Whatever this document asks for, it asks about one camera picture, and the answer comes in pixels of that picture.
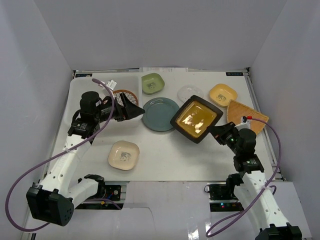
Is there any cream square panda dish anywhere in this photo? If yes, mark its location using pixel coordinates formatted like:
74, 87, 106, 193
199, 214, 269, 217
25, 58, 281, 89
107, 140, 140, 171

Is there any black square amber plate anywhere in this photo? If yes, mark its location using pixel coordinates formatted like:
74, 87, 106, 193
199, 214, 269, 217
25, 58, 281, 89
170, 95, 223, 144

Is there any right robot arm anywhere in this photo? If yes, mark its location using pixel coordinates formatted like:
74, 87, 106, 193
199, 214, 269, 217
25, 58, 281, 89
205, 122, 302, 240

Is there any white plastic bin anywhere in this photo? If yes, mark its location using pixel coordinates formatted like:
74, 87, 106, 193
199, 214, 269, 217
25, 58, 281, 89
62, 75, 143, 130

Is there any green square panda dish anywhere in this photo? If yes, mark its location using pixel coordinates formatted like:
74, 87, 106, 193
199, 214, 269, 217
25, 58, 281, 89
141, 73, 165, 95

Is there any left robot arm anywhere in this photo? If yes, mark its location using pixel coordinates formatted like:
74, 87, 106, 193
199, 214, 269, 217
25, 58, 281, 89
26, 91, 145, 226

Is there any teal round plate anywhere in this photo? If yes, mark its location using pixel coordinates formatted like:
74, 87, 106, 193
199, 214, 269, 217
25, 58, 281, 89
142, 97, 180, 133

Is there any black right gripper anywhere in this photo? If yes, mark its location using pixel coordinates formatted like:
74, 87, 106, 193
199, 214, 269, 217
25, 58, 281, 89
207, 121, 242, 156

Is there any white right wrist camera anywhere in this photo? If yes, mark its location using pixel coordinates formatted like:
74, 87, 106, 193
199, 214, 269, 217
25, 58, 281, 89
235, 116, 251, 131

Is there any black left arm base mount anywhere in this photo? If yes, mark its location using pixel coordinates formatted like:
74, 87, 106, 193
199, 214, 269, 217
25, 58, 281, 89
76, 185, 124, 210

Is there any clear glass plate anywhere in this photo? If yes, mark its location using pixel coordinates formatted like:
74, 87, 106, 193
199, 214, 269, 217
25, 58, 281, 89
177, 84, 204, 103

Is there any yellow square panda dish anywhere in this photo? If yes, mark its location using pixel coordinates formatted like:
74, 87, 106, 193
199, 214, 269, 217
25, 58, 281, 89
209, 83, 238, 108

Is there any flower pattern round bowl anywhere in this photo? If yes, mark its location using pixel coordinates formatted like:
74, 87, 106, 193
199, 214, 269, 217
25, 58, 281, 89
113, 89, 139, 107

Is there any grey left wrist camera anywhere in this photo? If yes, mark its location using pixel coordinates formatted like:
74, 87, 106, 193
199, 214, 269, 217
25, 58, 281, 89
104, 79, 117, 91

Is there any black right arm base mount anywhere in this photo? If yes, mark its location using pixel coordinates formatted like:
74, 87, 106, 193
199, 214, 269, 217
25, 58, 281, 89
203, 173, 244, 213

